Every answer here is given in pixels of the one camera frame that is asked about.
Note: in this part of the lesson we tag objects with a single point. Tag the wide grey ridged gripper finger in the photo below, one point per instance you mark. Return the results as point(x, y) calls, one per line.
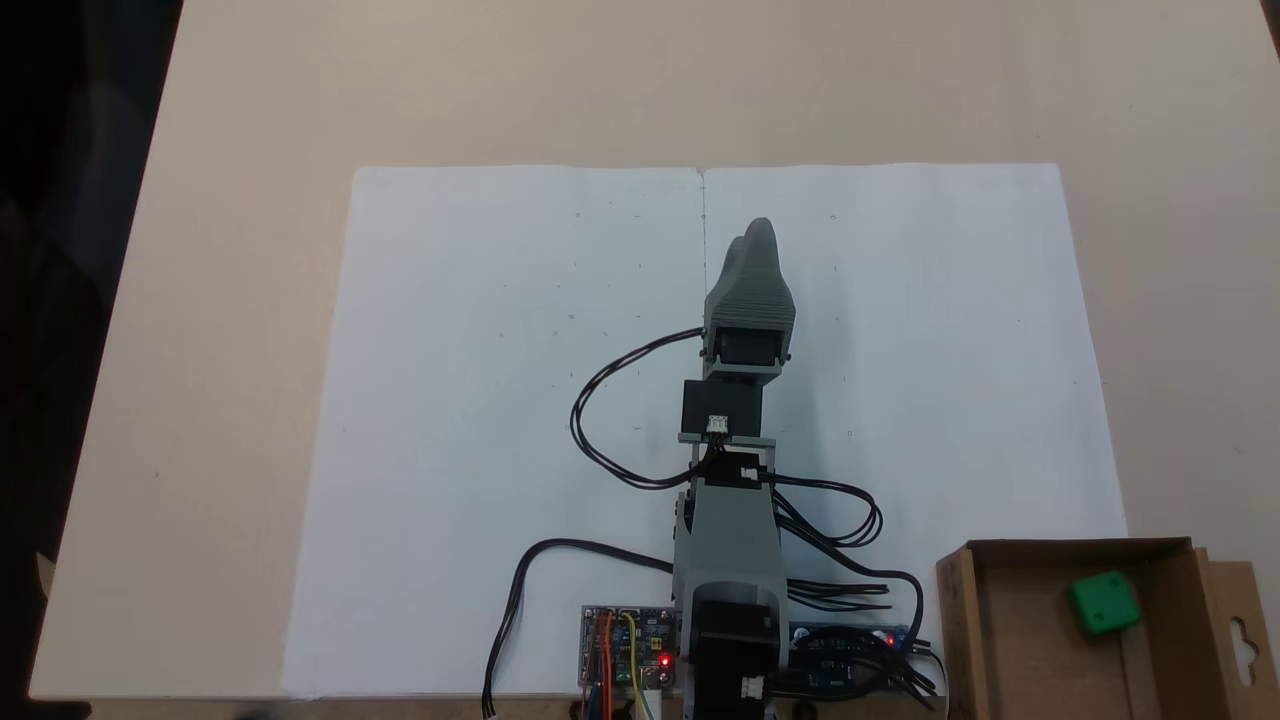
point(760, 280)

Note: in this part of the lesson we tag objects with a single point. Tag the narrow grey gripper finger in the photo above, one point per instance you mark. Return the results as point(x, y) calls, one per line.
point(736, 258)

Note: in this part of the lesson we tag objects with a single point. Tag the green die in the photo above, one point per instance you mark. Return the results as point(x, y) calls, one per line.
point(1104, 603)

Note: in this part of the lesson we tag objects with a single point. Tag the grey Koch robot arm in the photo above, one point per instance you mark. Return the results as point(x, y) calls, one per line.
point(730, 540)

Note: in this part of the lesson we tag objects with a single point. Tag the white paper sheet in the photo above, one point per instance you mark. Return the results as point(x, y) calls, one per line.
point(450, 300)
point(950, 300)

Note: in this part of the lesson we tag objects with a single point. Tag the blue circuit board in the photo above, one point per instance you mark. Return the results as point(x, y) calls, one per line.
point(840, 655)

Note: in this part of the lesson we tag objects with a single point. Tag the brown cardboard box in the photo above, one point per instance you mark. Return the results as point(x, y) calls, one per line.
point(1020, 650)

